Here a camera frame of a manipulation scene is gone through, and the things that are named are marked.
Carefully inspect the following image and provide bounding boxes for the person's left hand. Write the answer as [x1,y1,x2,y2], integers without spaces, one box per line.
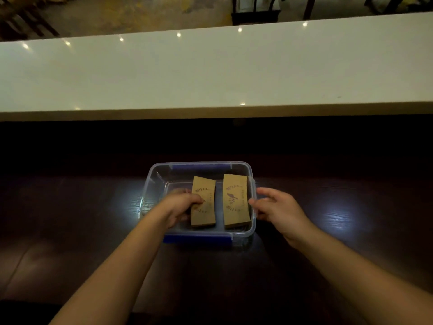
[158,188,206,231]

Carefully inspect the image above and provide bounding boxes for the person's right hand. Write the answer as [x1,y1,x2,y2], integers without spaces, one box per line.
[248,187,318,249]

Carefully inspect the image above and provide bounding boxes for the clear plastic container blue clips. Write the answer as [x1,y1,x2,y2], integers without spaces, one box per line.
[138,161,257,248]

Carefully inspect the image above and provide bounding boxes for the person's left forearm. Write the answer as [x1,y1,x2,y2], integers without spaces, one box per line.
[49,207,170,325]

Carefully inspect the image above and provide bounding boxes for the person's right forearm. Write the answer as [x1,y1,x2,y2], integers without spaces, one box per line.
[294,224,433,325]

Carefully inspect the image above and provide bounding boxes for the white counter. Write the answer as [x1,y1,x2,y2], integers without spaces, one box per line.
[0,12,433,121]

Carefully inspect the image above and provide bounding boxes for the dark wooden chair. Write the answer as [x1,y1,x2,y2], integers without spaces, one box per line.
[364,0,433,15]
[0,0,61,42]

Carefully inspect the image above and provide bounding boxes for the black metal chair frame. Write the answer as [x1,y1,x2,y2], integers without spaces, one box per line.
[231,0,318,26]

